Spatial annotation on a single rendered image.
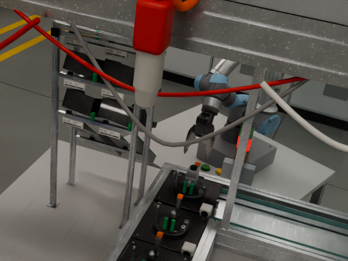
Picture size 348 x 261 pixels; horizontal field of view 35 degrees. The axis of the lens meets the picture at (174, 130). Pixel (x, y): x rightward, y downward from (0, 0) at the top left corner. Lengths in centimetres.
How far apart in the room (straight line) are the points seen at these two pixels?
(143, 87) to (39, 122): 389
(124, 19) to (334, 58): 33
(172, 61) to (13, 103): 161
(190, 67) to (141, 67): 465
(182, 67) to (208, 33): 461
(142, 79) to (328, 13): 28
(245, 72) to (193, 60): 53
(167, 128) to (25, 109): 214
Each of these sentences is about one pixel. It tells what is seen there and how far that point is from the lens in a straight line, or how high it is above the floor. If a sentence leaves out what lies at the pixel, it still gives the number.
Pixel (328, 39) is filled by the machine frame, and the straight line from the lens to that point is 83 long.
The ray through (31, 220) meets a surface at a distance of 228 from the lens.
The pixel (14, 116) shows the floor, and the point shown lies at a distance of 476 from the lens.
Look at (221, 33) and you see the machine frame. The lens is 84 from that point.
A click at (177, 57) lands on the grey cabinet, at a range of 544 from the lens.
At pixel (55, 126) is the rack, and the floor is 125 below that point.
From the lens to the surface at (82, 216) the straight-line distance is 230.
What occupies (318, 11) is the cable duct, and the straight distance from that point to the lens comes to 81.
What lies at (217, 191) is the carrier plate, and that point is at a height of 97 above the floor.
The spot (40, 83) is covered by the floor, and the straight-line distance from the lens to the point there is 532.
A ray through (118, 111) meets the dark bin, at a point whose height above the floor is 135.
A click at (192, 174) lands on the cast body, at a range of 224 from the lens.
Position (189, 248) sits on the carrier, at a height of 99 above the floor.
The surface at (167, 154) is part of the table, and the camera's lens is 274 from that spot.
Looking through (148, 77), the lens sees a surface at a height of 199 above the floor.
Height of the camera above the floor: 232
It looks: 30 degrees down
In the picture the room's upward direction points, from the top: 8 degrees clockwise
